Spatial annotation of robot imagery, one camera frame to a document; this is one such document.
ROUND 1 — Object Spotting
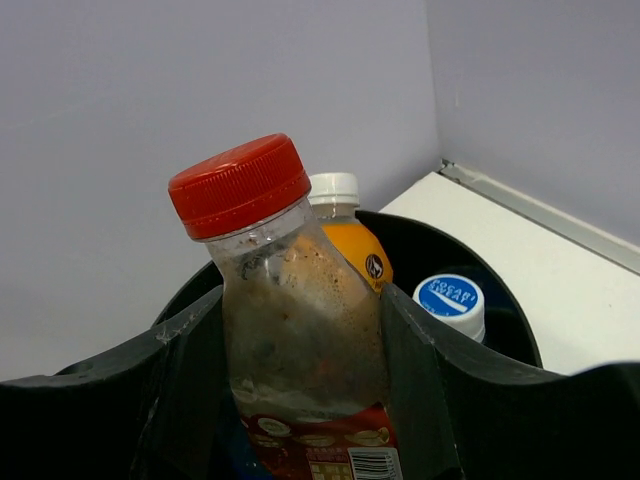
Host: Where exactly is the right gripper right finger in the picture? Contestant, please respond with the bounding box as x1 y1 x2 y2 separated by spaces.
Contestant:
382 286 639 479

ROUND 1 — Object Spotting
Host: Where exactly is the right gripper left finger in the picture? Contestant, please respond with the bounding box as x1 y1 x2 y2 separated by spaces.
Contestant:
1 287 226 479

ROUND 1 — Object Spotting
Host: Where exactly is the blue label clear bottle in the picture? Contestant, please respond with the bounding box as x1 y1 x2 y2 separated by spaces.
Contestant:
412 273 486 343

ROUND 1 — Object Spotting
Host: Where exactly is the red cap bottle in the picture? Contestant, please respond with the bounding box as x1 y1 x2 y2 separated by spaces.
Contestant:
168 133 403 479

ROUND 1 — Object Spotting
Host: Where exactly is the orange juice bottle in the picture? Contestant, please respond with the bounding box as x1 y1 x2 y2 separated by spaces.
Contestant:
308 172 393 294

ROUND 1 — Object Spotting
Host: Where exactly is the black plastic bin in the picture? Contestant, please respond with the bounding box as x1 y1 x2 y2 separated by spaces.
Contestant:
152 209 544 371

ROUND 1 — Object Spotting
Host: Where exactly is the metal table edge rail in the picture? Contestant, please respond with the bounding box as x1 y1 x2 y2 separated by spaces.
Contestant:
439 159 639 275

